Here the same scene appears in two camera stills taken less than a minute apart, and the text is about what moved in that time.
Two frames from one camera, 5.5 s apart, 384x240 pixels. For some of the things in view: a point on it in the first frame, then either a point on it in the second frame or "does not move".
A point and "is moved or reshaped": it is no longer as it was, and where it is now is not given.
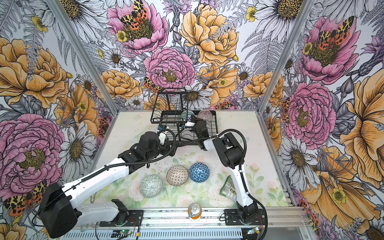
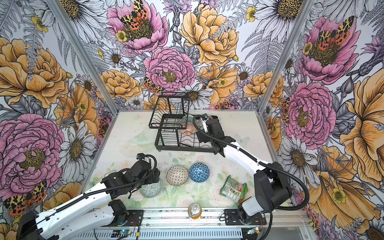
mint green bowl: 185,114 is moved or reshaped
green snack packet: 228,189 does not move
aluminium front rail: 279,223 does not move
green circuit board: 120,233 does not move
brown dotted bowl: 177,175 does not move
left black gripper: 166,146 -> 150,180
